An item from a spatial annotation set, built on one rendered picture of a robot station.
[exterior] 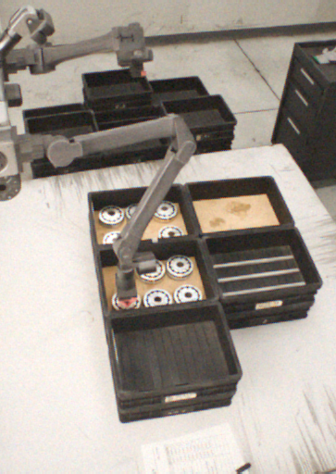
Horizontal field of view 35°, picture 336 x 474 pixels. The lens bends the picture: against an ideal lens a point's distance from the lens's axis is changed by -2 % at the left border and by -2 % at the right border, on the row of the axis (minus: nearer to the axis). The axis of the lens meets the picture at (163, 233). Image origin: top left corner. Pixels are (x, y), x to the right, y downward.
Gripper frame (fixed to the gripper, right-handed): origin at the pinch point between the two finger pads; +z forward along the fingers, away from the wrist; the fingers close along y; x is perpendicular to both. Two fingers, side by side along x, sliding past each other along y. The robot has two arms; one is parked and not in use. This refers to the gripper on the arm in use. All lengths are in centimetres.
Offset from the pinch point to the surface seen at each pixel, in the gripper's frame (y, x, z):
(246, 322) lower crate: -7.1, -45.1, 16.0
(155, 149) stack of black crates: 129, -36, 45
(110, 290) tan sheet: 8.9, 4.4, 6.2
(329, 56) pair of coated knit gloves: 154, -144, 5
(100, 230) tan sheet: 38.6, 4.8, 6.8
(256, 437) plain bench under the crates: -50, -37, 19
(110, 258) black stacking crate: 20.2, 2.9, 2.0
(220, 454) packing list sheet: -54, -23, 18
